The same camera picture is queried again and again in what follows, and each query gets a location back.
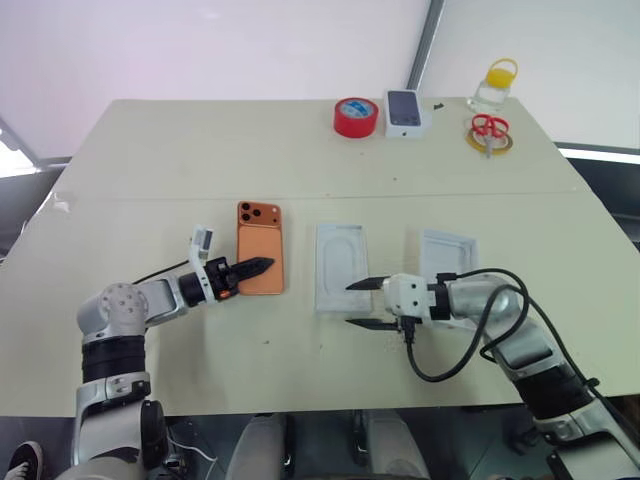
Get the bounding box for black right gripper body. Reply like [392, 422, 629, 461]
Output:
[391, 314, 419, 336]

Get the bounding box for white phone box lid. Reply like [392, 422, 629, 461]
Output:
[418, 227, 481, 332]

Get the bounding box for grey slanted frame post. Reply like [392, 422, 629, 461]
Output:
[405, 0, 447, 92]

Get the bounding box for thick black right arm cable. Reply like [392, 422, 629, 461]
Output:
[402, 268, 602, 397]

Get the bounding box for black sneaker with white sole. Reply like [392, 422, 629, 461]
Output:
[6, 440, 47, 480]

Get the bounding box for clear jar with yellow lid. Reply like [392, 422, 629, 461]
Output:
[466, 57, 522, 113]

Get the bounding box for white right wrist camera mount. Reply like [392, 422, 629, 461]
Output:
[381, 273, 437, 322]

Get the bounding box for yellow tape roll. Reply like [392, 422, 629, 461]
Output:
[465, 126, 517, 154]

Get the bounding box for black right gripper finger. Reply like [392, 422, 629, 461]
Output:
[344, 275, 392, 293]
[344, 317, 402, 333]

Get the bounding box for orange smartphone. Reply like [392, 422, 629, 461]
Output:
[234, 200, 286, 298]

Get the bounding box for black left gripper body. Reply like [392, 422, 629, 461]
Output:
[206, 256, 241, 302]

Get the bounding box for thin white cable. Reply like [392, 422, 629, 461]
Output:
[166, 433, 220, 463]

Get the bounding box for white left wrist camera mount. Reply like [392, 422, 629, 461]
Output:
[188, 224, 222, 305]

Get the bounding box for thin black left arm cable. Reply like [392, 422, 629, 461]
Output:
[130, 259, 196, 287]

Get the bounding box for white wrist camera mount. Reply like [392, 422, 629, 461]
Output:
[188, 224, 222, 305]
[381, 273, 437, 322]

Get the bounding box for grey metal frame rail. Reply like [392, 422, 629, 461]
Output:
[553, 141, 640, 165]
[0, 115, 72, 179]

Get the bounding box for white printed phone box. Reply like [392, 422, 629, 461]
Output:
[383, 88, 433, 140]

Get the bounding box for grey rounded shape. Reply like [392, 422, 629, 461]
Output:
[231, 411, 297, 480]
[363, 409, 432, 480]

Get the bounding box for white phone box base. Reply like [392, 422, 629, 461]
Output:
[314, 223, 374, 317]

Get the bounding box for red tape roll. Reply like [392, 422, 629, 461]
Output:
[332, 96, 379, 140]

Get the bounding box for red handled scissors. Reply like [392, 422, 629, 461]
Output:
[470, 113, 512, 159]

